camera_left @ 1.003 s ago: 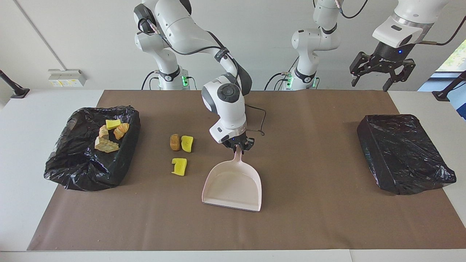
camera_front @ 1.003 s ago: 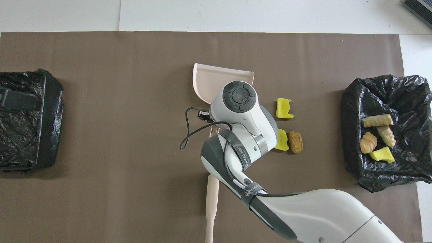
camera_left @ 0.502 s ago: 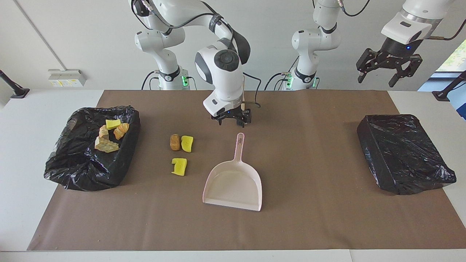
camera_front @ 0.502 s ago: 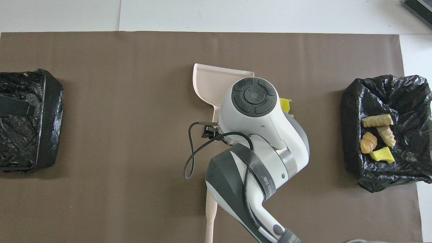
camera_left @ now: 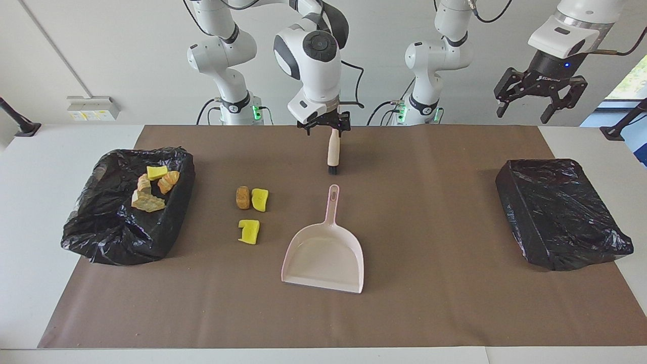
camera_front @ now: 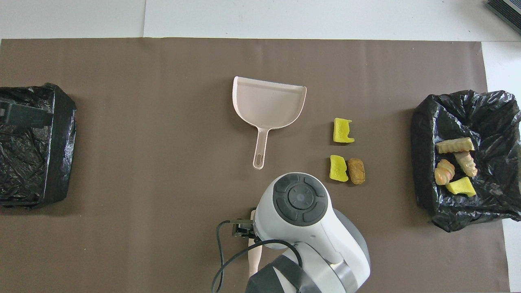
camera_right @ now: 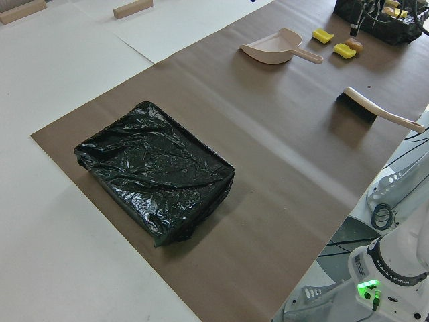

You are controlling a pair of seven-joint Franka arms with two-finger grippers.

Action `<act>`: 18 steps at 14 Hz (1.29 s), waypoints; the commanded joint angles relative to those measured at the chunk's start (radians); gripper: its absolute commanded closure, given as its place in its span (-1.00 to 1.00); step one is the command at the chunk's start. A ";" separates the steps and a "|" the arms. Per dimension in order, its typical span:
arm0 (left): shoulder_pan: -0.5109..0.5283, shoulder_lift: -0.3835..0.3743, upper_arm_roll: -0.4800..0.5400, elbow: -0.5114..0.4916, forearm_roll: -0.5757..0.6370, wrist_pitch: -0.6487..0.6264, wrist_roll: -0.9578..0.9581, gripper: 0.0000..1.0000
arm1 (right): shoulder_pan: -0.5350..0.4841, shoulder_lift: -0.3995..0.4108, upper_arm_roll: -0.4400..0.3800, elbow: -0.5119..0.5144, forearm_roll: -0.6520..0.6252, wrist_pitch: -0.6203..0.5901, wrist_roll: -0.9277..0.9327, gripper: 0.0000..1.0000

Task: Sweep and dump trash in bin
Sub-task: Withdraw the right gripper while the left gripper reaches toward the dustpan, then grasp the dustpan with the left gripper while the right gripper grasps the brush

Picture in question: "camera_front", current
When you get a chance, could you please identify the pale ridged foam chunk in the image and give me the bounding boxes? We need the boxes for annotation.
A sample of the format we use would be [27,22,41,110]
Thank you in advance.
[454,151,478,178]
[436,137,475,154]

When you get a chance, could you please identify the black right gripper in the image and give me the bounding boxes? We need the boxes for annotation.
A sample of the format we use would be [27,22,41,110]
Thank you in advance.
[232,219,258,239]

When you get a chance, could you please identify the beige plastic dustpan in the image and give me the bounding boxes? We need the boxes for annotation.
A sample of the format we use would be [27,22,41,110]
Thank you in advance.
[232,76,307,171]

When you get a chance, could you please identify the brown paper table mat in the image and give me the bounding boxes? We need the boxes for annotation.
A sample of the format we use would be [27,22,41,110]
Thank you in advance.
[0,38,510,293]

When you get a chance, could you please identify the yellow sponge piece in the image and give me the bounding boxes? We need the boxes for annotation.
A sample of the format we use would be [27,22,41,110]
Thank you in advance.
[445,176,477,198]
[333,118,355,144]
[329,155,349,182]

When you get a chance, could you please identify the orange striped toy croissant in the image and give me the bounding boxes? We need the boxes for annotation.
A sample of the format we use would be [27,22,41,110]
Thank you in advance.
[434,159,456,186]

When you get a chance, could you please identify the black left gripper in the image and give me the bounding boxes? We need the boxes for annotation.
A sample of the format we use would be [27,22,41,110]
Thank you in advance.
[0,98,54,129]

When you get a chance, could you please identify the beige hand brush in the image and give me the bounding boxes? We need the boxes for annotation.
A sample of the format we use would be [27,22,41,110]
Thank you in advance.
[248,209,264,279]

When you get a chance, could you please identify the dark ribbed device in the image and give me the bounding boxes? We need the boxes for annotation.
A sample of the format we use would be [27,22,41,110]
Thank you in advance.
[486,0,521,34]

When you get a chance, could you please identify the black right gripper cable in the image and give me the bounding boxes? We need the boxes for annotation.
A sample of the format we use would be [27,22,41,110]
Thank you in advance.
[211,220,304,293]

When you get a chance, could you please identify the brown toy potato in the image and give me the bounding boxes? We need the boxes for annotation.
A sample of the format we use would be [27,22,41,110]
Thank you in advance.
[346,158,366,185]

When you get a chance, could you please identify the bin with black bag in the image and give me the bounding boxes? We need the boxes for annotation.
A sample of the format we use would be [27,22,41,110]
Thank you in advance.
[0,83,77,209]
[410,90,521,233]

